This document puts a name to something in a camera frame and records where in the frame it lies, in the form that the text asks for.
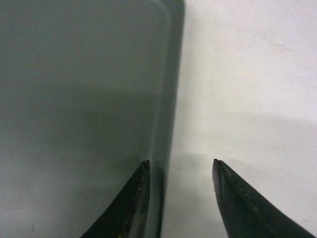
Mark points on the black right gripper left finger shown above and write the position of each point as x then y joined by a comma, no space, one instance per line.
126,216

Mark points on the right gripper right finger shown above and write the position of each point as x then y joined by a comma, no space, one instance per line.
245,212

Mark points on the grey silver rectangular tray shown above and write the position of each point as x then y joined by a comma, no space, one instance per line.
87,93

